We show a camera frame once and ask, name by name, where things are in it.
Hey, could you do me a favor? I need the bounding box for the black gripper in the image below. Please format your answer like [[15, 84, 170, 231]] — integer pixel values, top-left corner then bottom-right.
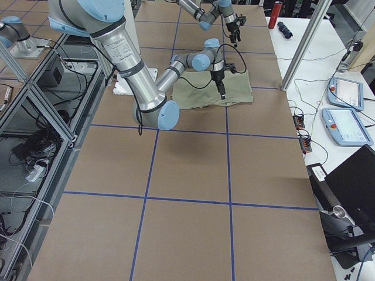
[[210, 70, 226, 100], [226, 20, 241, 47]]

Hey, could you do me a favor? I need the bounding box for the olive green long-sleeve shirt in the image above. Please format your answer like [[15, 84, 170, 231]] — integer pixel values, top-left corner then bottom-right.
[[172, 71, 253, 109]]

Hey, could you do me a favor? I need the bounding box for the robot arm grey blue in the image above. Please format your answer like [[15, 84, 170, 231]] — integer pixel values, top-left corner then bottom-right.
[[176, 0, 246, 47], [48, 1, 226, 131]]

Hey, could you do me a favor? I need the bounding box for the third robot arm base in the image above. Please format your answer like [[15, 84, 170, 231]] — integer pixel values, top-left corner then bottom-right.
[[1, 16, 50, 59]]

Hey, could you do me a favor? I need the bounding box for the folded navy umbrella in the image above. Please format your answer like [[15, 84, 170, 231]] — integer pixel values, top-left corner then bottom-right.
[[277, 21, 293, 39]]

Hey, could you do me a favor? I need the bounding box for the red cardboard tube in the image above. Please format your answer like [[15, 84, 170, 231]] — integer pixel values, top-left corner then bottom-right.
[[268, 1, 283, 29]]

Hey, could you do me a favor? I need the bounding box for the orange black connector block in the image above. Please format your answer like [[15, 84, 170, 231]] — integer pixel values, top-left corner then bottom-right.
[[292, 115, 305, 130]]

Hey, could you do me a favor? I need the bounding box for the brown paper table cover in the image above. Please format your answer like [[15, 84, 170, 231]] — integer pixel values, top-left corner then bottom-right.
[[28, 5, 335, 280]]

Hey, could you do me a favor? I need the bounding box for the far blue teach pendant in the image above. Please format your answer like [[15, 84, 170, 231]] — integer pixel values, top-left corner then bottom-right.
[[327, 76, 364, 111]]

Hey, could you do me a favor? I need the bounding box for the blue teach pendant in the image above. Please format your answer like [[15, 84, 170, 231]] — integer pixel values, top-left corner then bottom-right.
[[322, 108, 374, 147], [327, 76, 364, 111]]

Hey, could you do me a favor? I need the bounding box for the black power adapter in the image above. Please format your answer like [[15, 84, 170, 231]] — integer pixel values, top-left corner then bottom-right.
[[306, 163, 328, 182]]

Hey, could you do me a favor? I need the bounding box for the near blue teach pendant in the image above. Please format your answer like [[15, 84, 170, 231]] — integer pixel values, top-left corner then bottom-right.
[[322, 108, 374, 147]]

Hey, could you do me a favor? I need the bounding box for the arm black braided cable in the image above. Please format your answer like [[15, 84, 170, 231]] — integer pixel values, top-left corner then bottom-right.
[[178, 43, 247, 89]]

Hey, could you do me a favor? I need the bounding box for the aluminium frame post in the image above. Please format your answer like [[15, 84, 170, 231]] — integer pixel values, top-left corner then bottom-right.
[[281, 0, 332, 91]]

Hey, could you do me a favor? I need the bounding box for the black box under frame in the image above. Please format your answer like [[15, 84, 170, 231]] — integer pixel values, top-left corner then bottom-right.
[[37, 57, 64, 87]]

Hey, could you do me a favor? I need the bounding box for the aluminium side frame rail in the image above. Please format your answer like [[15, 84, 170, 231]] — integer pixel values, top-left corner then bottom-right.
[[1, 33, 113, 280]]

